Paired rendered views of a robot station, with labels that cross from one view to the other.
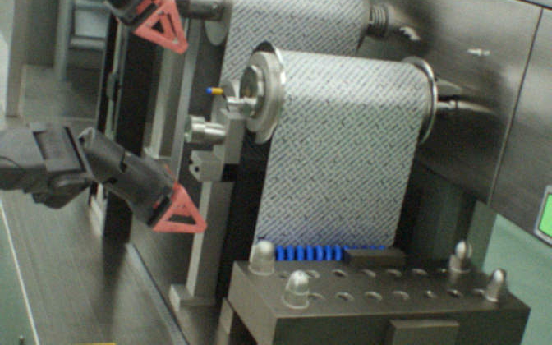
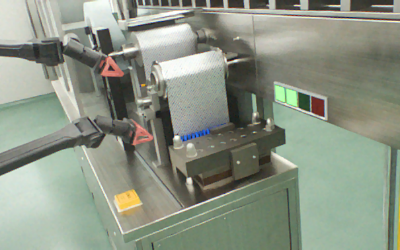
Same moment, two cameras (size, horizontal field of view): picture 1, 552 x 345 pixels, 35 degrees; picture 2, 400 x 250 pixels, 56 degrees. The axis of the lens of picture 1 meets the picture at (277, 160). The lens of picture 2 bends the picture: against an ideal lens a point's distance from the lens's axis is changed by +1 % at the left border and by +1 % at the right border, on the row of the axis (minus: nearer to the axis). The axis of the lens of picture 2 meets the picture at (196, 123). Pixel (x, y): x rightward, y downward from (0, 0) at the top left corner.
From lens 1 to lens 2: 0.21 m
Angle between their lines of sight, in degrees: 5
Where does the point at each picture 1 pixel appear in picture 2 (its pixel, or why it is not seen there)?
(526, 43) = (251, 29)
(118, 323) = (135, 181)
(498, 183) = (258, 86)
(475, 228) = (265, 104)
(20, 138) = (70, 127)
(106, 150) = (105, 122)
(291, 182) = (180, 110)
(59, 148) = (86, 126)
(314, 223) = (195, 122)
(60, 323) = (113, 188)
